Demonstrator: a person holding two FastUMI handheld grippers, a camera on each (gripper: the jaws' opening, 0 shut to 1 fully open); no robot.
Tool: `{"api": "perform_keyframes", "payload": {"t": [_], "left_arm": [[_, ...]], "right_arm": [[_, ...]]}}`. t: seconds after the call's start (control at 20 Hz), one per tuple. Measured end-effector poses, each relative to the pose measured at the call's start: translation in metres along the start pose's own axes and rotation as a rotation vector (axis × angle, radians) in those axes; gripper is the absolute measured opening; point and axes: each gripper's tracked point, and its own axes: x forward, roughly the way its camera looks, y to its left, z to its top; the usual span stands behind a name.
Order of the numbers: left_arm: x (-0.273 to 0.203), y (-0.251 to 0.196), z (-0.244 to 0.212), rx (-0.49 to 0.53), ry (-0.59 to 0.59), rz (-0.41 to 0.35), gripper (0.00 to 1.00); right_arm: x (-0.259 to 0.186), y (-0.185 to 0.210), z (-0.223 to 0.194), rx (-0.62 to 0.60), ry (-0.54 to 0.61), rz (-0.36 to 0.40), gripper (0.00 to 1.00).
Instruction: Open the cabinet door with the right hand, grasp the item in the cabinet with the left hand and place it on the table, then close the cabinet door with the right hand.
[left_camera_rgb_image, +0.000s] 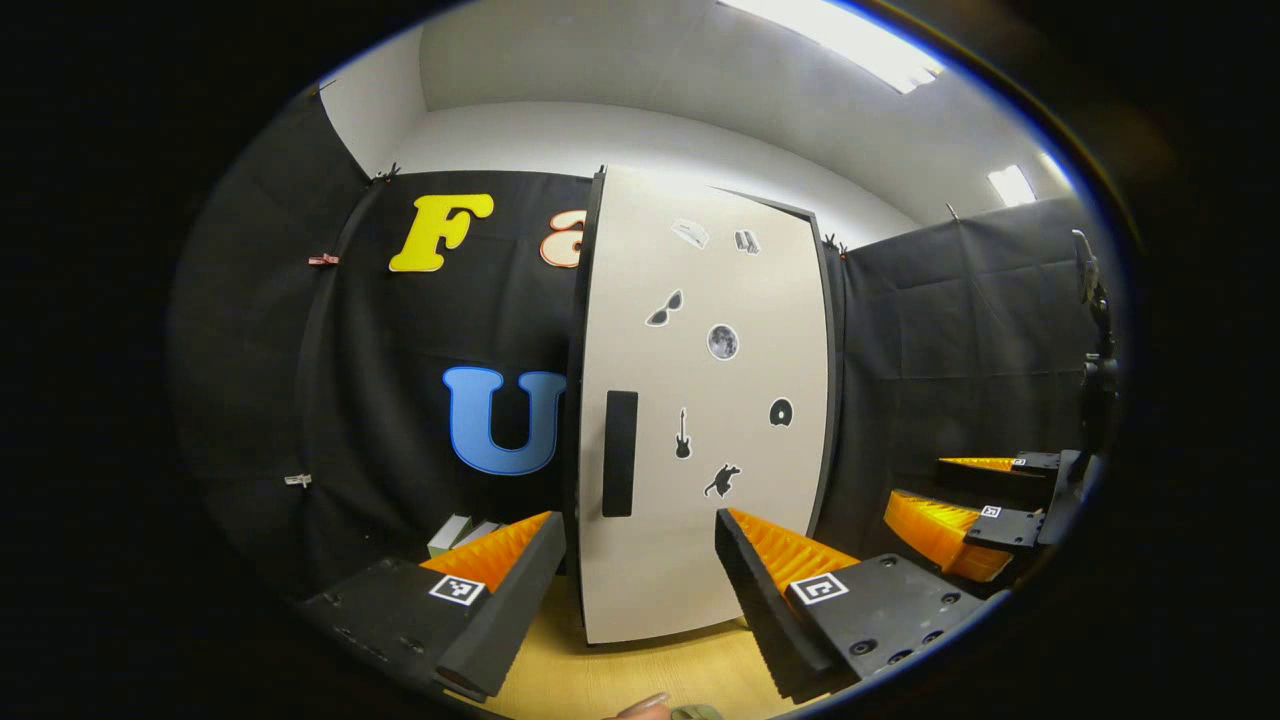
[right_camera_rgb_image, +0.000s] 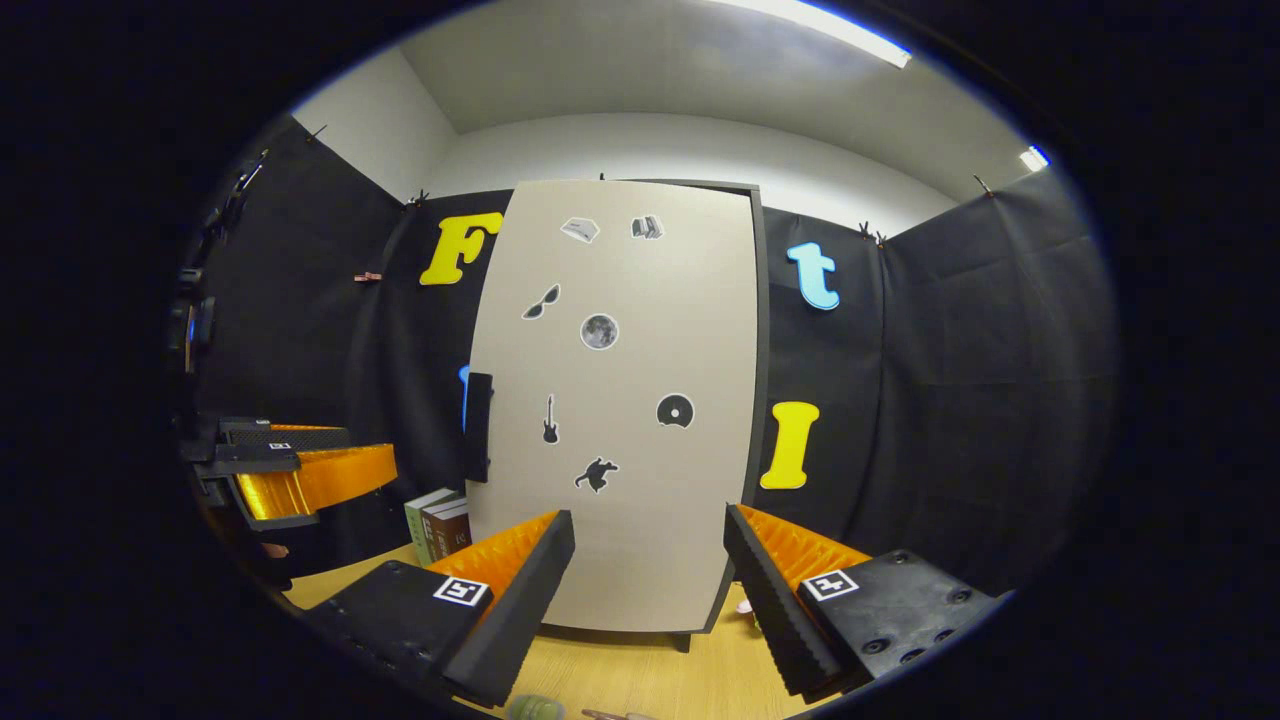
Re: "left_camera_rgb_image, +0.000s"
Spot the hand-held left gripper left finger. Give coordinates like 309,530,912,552
295,510,568,703

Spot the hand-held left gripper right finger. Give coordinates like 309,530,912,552
714,506,1001,704

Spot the beige cabinet door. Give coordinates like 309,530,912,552
575,165,833,646

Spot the black cabinet door handle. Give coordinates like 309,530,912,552
601,390,640,519

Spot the small ceiling light panel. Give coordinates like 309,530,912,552
988,165,1039,208

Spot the black backdrop cloth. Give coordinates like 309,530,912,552
170,85,1111,601

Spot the long ceiling light panel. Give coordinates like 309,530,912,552
715,0,946,96

